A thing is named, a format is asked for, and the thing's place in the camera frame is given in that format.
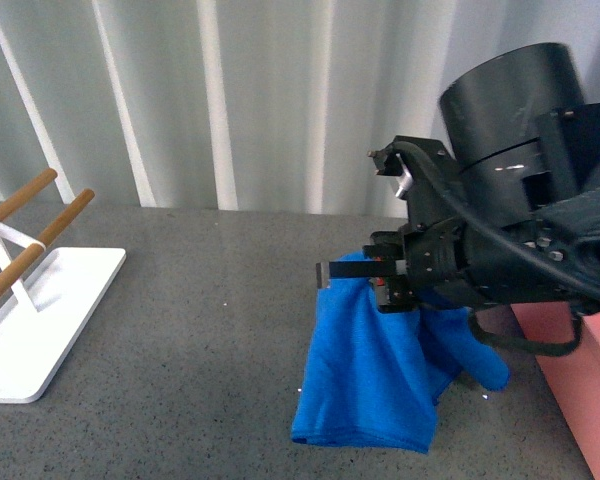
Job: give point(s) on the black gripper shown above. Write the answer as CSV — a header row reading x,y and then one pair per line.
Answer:
x,y
466,227

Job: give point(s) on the blue microfiber cloth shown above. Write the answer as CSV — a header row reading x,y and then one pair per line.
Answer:
x,y
373,379

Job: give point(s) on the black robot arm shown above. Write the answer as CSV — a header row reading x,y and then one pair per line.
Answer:
x,y
532,95

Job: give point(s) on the white pleated curtain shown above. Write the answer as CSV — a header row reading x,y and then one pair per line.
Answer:
x,y
247,105

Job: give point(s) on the pink plastic box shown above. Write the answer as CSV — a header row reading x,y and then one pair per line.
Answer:
x,y
575,383

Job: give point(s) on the white towel rack stand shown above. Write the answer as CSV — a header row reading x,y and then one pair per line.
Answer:
x,y
50,294

